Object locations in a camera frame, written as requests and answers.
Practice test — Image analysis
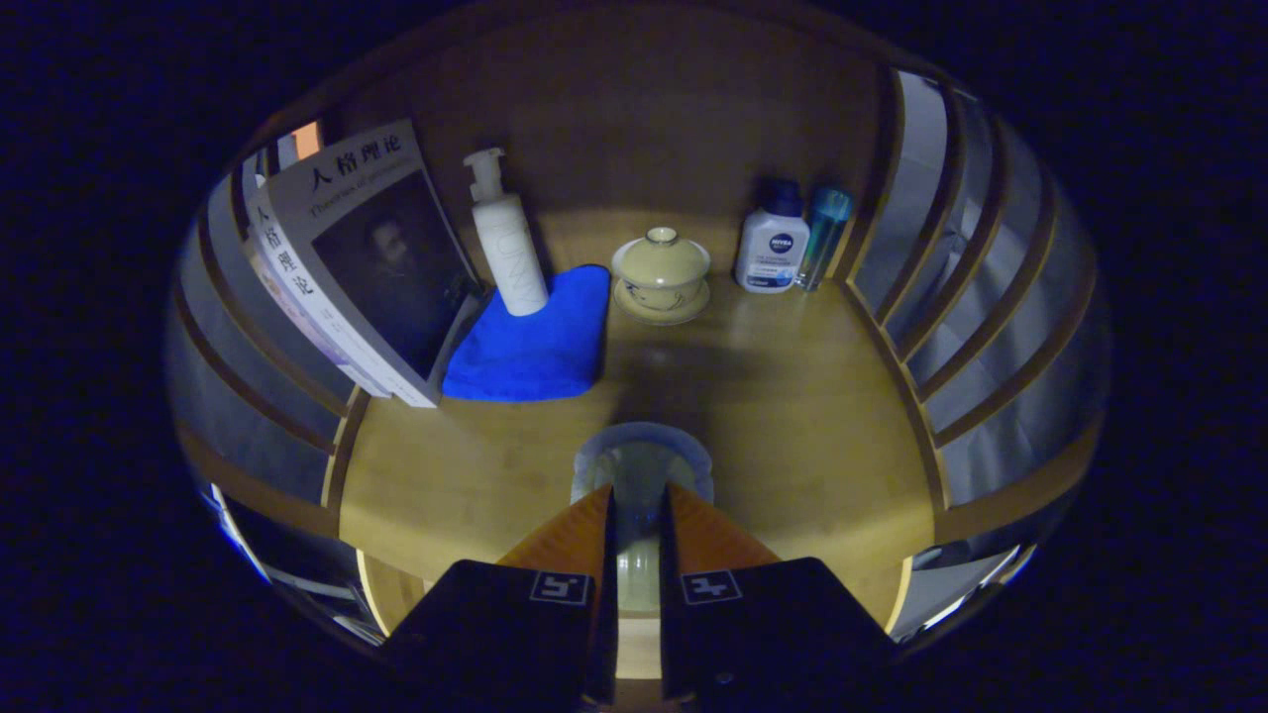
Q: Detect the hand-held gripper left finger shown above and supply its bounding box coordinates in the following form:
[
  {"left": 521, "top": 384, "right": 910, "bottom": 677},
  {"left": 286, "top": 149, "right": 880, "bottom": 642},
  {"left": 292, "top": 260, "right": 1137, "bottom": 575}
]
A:
[{"left": 381, "top": 483, "right": 620, "bottom": 706}]

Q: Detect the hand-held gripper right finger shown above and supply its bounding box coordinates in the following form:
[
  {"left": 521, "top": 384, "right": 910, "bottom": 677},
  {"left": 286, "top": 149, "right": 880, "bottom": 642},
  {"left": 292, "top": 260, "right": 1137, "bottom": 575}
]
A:
[{"left": 659, "top": 482, "right": 898, "bottom": 704}]

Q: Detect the pale green cleaning sponge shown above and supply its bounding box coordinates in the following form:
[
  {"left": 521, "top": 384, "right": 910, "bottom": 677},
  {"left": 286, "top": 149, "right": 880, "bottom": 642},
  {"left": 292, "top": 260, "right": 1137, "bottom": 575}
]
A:
[{"left": 570, "top": 421, "right": 716, "bottom": 615}]

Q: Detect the wooden countertop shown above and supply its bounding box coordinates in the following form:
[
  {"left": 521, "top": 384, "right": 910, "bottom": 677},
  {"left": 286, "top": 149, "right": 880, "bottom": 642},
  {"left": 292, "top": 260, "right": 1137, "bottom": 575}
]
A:
[{"left": 337, "top": 208, "right": 937, "bottom": 620}]

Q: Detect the wooden cabinet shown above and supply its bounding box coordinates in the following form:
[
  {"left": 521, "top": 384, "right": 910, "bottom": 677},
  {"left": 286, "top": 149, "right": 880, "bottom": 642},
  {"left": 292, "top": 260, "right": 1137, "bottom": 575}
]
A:
[{"left": 168, "top": 0, "right": 1110, "bottom": 684}]

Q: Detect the blue folded cloth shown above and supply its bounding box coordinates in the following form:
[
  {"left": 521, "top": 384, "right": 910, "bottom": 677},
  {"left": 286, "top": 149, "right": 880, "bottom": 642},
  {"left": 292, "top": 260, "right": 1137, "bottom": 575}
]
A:
[{"left": 441, "top": 263, "right": 612, "bottom": 403}]

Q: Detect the beige lidded tea cup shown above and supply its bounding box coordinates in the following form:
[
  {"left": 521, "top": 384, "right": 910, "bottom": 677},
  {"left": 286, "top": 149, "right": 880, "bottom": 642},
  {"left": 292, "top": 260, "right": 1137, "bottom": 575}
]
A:
[{"left": 610, "top": 227, "right": 712, "bottom": 327}]

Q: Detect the white pump bottle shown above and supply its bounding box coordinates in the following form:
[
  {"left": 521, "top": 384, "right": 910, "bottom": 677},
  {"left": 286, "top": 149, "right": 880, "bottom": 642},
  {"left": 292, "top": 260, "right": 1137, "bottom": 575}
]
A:
[{"left": 464, "top": 149, "right": 551, "bottom": 318}]

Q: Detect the white lotion bottle blue cap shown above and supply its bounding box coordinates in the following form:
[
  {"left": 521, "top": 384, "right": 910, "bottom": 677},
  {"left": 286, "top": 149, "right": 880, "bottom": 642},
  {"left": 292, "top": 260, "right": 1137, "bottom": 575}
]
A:
[{"left": 734, "top": 178, "right": 811, "bottom": 295}]

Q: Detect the thin pale purple book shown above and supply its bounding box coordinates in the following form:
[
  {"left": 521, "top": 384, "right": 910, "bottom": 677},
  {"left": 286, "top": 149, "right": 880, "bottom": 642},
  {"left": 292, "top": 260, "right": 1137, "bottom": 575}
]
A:
[{"left": 241, "top": 213, "right": 397, "bottom": 399}]

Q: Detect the slim teal bottle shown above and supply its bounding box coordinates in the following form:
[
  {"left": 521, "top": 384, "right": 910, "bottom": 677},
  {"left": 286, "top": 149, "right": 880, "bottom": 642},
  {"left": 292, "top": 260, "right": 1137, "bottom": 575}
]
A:
[{"left": 795, "top": 188, "right": 853, "bottom": 293}]

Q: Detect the thick white book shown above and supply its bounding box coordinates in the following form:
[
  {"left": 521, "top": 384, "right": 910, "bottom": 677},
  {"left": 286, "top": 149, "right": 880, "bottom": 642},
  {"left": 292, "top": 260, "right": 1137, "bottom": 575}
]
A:
[{"left": 253, "top": 119, "right": 486, "bottom": 409}]

